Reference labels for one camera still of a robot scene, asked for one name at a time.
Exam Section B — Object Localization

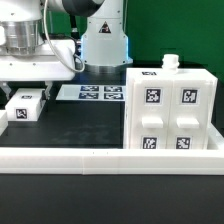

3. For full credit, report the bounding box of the thin white cable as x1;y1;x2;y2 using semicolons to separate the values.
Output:
43;0;86;74

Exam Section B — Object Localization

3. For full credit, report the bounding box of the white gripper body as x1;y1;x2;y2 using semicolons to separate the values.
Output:
0;43;75;82

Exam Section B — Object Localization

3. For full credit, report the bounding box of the white U-shaped boundary frame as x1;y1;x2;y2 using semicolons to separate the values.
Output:
0;110;224;176

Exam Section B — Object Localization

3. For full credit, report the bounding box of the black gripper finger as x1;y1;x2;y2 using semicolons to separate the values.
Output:
0;82;10;99
42;81;53;100

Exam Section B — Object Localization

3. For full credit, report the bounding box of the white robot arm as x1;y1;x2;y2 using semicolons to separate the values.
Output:
0;0;132;94

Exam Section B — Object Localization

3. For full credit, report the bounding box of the white fiducial marker sheet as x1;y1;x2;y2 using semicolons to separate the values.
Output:
56;84;126;102

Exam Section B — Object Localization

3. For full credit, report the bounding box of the black thick cable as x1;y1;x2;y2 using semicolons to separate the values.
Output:
68;14;81;43

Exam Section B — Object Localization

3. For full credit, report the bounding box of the white cabinet door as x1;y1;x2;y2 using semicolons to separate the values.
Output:
169;80;208;150
130;81;172;150

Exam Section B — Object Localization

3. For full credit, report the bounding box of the white cabinet top block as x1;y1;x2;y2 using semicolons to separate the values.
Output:
5;88;45;121

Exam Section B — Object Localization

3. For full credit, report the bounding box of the white cabinet body box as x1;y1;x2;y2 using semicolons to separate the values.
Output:
124;54;217;150

